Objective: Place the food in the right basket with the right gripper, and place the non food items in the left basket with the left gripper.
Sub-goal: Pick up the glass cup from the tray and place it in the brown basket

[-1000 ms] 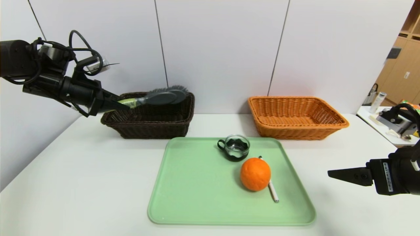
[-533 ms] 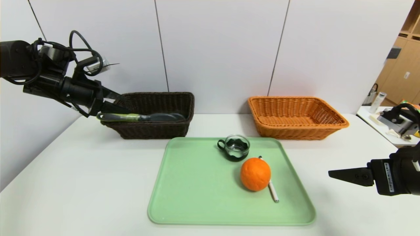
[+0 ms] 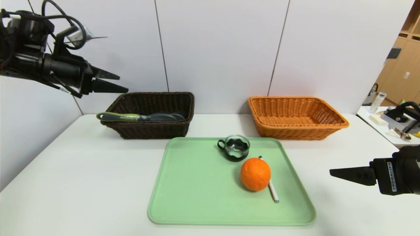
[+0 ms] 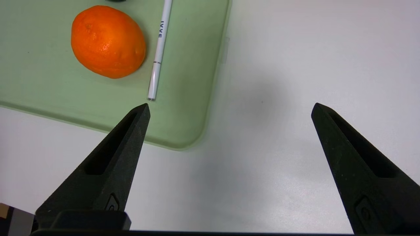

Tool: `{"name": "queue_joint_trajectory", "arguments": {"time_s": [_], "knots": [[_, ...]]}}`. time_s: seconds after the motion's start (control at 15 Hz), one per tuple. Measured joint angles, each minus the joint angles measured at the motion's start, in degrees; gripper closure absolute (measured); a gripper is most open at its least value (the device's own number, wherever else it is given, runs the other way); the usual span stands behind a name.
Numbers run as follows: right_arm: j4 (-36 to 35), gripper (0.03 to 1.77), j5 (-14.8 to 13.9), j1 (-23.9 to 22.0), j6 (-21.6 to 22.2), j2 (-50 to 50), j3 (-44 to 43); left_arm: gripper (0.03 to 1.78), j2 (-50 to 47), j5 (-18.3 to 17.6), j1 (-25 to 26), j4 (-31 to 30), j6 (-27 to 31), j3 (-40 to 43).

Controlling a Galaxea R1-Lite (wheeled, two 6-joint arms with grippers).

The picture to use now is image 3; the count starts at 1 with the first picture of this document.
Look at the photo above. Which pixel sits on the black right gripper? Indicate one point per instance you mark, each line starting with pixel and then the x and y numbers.
pixel 389 176

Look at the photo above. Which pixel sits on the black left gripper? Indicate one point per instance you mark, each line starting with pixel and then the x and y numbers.
pixel 86 79

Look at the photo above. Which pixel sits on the white pen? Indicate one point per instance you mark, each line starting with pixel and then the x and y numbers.
pixel 273 195

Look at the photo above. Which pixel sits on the orange fruit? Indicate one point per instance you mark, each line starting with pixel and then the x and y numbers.
pixel 255 173

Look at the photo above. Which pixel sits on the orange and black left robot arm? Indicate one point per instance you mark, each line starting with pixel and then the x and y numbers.
pixel 23 62

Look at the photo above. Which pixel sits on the dark brown wicker basket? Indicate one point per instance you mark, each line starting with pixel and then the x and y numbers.
pixel 147 129

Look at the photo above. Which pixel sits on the orange wicker basket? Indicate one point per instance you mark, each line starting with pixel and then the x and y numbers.
pixel 295 114

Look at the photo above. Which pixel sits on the white block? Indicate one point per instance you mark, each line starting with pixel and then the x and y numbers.
pixel 376 120

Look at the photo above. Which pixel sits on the white side table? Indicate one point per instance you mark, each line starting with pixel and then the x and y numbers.
pixel 364 116

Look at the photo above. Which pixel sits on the clear plastic bottle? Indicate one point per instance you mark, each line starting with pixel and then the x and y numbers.
pixel 379 102

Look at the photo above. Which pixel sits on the wooden cabinet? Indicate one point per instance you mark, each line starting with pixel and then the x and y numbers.
pixel 400 65

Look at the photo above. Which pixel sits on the grey cabinet plaque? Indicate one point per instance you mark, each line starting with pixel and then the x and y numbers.
pixel 393 53

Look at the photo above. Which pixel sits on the light green plastic tray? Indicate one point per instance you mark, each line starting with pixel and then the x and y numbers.
pixel 197 190

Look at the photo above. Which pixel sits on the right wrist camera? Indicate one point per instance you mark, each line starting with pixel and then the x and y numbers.
pixel 402 118

